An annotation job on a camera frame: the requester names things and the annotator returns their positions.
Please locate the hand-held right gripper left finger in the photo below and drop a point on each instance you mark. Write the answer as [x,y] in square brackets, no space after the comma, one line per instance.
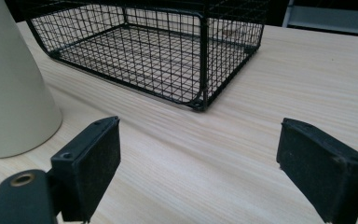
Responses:
[85,174]

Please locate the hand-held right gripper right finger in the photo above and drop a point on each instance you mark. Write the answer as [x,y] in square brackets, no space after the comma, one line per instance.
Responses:
[317,174]

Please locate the cream conical lamp base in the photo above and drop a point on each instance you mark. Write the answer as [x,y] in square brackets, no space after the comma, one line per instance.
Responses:
[9,81]

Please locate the grey metal shelf frame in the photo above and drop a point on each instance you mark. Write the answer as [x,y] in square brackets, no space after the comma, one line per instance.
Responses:
[329,17]

